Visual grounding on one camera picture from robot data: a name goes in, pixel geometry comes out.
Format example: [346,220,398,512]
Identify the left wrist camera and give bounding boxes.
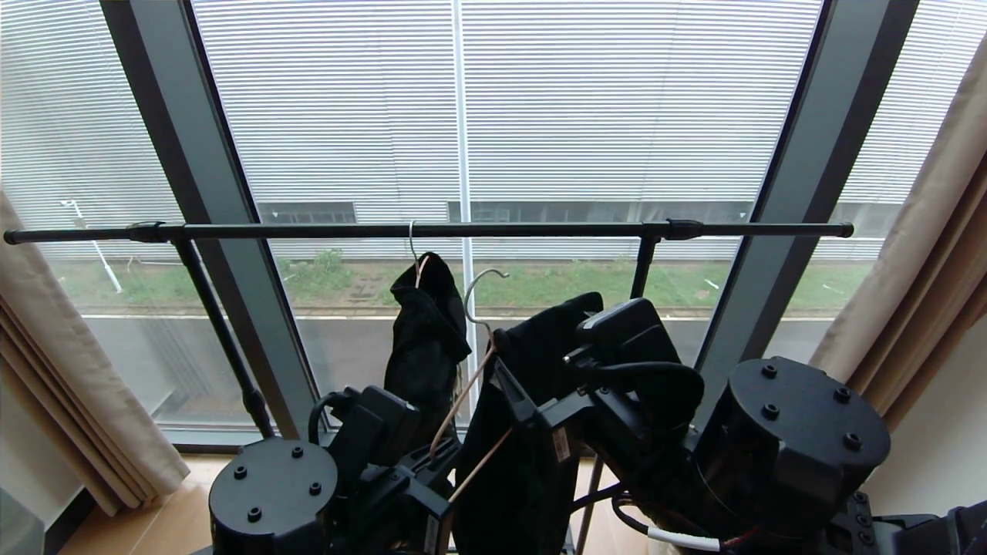
[328,385,423,494]

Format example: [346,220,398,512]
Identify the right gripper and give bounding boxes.
[532,389,625,467]

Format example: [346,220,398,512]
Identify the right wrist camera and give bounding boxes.
[574,297,683,371]

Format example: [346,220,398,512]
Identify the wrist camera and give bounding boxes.
[574,297,683,371]
[328,385,423,494]

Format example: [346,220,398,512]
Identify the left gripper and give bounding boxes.
[362,439,463,555]

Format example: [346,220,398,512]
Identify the beige curtain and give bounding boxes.
[0,193,191,517]
[810,31,987,432]

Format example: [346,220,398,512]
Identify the pink clothes hanger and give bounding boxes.
[407,220,431,290]
[428,267,516,506]

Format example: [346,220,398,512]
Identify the window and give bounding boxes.
[0,0,987,452]

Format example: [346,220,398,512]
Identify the heap of clothes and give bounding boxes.
[451,291,606,555]

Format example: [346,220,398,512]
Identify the black clothes rack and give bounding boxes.
[4,219,855,555]

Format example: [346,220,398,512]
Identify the black shorts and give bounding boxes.
[383,252,473,432]

